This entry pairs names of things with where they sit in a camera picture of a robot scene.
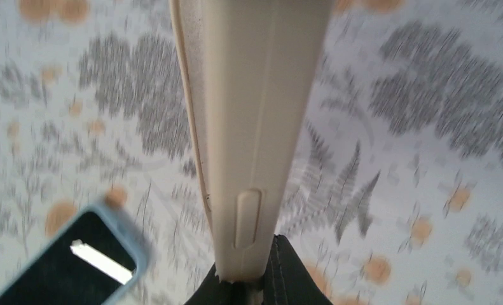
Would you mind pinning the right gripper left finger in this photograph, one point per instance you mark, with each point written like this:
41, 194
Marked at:
212, 291

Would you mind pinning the floral patterned table mat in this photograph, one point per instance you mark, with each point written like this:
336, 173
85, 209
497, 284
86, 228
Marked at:
396, 191

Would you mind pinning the black phone light-blue case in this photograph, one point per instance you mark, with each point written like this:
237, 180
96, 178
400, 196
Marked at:
94, 259

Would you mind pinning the beige phone case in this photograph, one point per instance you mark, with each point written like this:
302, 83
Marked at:
247, 69

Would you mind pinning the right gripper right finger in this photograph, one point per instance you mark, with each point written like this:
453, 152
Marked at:
286, 280

